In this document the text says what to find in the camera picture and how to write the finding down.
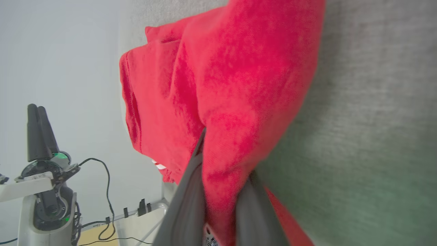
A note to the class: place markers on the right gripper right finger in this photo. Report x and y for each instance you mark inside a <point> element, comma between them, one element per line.
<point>256,222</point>

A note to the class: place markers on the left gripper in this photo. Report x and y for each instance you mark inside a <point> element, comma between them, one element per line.
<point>34,186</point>

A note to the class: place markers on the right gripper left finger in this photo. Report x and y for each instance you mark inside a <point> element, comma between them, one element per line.
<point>184,212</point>

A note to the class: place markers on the red and white garment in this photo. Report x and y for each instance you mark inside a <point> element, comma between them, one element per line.
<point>239,85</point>

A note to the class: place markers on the metal table frame rail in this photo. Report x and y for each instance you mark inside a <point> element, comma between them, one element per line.
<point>157,205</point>

